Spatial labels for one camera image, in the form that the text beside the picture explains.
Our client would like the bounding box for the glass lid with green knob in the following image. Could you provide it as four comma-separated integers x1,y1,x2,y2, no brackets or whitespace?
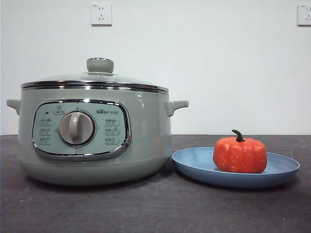
20,57,162,89

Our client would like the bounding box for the orange toy pumpkin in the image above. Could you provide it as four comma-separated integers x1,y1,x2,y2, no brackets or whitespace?
212,129,268,174

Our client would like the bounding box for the pale green electric steamer pot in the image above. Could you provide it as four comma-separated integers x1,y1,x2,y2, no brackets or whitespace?
6,84,190,186

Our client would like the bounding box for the blue plate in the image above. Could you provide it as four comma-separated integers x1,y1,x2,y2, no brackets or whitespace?
171,146,300,189

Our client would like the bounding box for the white wall socket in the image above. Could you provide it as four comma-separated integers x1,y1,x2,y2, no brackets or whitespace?
296,4,311,27
90,3,113,27

